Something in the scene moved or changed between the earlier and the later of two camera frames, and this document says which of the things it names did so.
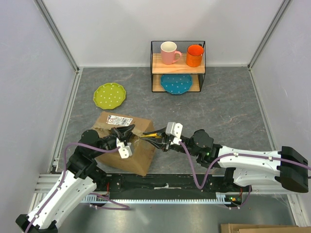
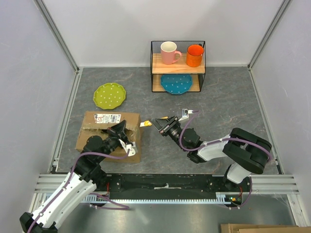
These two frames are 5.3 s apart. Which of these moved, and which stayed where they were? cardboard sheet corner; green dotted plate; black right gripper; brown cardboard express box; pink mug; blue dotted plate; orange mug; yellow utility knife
Moved: yellow utility knife; brown cardboard express box; black right gripper
Stayed: green dotted plate; cardboard sheet corner; blue dotted plate; orange mug; pink mug
